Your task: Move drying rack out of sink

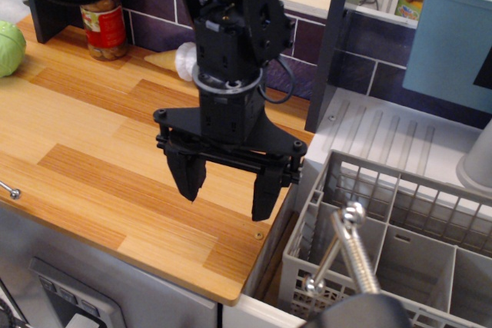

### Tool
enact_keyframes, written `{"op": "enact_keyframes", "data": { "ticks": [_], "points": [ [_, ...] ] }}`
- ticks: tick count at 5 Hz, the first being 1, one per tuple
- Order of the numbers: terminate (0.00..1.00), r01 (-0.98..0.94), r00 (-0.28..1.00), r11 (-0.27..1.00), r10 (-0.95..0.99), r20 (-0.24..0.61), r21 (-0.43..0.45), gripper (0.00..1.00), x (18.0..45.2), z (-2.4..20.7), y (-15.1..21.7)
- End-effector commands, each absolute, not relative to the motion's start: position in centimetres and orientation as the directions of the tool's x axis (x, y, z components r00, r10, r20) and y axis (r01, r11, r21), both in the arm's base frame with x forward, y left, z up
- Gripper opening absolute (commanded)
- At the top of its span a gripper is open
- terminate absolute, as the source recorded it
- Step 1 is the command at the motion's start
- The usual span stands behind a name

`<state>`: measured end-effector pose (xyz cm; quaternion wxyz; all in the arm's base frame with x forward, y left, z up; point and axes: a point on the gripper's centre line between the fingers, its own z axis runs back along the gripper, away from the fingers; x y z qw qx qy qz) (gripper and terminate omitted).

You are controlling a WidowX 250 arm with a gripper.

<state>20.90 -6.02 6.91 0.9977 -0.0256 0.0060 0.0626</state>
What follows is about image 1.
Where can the green plush toy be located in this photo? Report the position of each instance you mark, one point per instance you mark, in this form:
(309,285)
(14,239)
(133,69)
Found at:
(13,47)

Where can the dark grey shelf post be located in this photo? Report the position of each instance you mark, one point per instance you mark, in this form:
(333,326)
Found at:
(322,90)

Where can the red label glass jar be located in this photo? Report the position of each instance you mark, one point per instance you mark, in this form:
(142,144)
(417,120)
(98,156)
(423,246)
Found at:
(105,29)

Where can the white sink drainboard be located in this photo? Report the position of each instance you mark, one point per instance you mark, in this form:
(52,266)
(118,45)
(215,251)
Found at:
(389,134)

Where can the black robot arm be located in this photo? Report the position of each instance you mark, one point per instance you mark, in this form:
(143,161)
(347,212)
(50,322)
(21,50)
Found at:
(235,42)

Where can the toy ice cream cone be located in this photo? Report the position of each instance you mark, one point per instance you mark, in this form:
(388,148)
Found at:
(181,60)

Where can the silver metal knob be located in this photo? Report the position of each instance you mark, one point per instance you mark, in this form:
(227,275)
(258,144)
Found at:
(14,193)

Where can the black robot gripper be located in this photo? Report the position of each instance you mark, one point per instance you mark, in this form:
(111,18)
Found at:
(230,127)

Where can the grey plastic cup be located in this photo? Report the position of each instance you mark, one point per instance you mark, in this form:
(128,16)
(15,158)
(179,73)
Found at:
(474,168)

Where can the grey control panel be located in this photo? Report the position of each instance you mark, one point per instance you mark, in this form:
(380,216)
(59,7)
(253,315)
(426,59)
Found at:
(68,297)

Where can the light blue storage box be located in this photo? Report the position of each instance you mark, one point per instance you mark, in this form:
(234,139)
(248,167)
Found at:
(448,55)

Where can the grey plastic drying rack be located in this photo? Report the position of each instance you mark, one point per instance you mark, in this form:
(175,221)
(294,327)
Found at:
(429,244)

